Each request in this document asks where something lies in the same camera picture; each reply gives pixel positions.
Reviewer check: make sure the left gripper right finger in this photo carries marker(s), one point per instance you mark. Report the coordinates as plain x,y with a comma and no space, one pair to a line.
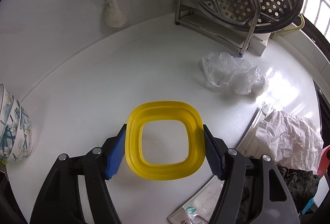
214,152

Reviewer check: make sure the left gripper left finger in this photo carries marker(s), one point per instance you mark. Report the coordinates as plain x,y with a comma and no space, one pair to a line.
115,153

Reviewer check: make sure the white paper tissue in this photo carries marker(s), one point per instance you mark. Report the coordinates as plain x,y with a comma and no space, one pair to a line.
289,140

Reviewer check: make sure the dark grey rag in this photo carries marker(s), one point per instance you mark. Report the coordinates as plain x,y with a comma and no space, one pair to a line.
302,185

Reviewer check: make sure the clear packet with chopsticks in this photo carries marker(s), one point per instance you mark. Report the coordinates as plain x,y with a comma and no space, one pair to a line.
199,208

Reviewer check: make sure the crumpled clear plastic bag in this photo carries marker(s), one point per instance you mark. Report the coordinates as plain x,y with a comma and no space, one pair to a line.
225,73

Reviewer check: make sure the stacked floral ceramic bowls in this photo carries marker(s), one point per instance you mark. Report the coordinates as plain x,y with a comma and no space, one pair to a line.
17,134

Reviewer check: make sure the white dish brush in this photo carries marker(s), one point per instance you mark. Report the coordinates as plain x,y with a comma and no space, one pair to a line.
113,15

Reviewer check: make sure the steel dish rack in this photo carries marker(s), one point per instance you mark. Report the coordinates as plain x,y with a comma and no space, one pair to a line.
229,22

